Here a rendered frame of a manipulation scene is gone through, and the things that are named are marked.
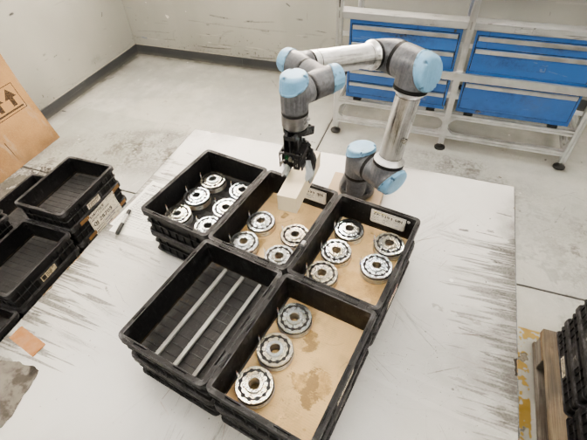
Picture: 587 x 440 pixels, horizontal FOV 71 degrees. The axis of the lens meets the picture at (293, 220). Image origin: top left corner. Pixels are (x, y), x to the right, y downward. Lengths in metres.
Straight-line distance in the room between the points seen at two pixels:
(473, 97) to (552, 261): 1.20
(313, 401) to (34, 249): 1.73
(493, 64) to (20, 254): 2.95
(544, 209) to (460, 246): 1.48
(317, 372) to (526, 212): 2.15
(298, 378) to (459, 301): 0.65
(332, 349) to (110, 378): 0.69
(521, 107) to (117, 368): 2.83
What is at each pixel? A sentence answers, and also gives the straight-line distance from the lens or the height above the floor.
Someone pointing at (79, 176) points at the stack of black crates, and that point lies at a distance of 2.61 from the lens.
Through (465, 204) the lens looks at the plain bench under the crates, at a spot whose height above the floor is 0.70.
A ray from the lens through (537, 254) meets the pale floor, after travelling 2.81.
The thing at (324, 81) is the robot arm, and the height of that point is 1.41.
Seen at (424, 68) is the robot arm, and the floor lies 1.34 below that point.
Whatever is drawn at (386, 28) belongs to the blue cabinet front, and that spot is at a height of 0.85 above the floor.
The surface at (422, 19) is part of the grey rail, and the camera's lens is 2.97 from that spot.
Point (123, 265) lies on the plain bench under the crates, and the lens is 1.71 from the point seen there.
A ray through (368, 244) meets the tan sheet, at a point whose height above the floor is 0.83.
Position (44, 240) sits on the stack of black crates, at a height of 0.38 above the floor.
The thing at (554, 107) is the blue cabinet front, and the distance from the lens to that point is 3.26.
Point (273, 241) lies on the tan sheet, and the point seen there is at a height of 0.83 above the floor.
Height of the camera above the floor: 1.93
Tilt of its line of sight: 46 degrees down
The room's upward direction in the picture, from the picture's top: 3 degrees counter-clockwise
